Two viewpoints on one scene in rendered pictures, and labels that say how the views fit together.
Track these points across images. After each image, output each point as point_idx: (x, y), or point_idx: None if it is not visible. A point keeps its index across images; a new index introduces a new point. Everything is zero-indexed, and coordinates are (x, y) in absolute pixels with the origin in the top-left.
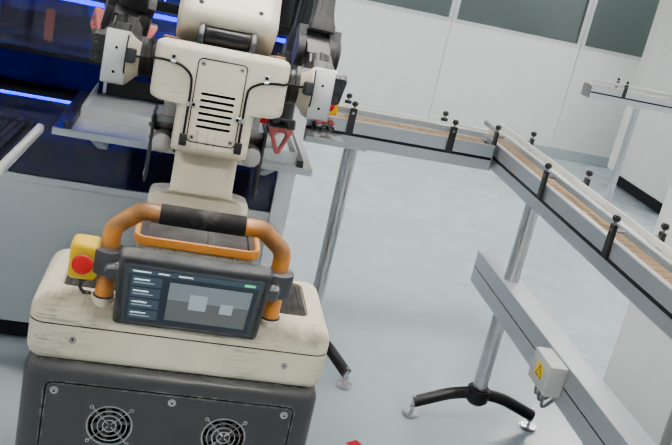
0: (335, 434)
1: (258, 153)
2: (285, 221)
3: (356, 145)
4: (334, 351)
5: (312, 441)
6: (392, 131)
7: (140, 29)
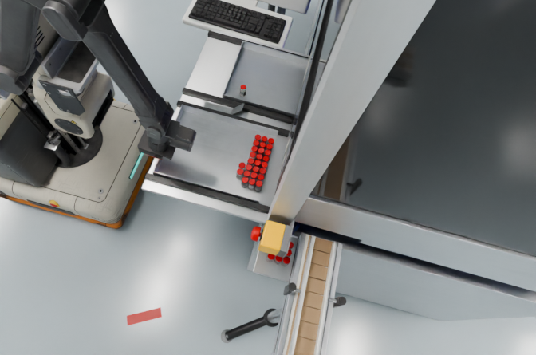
0: (170, 303)
1: (37, 82)
2: (256, 246)
3: (282, 305)
4: (242, 328)
5: (166, 283)
6: (277, 349)
7: None
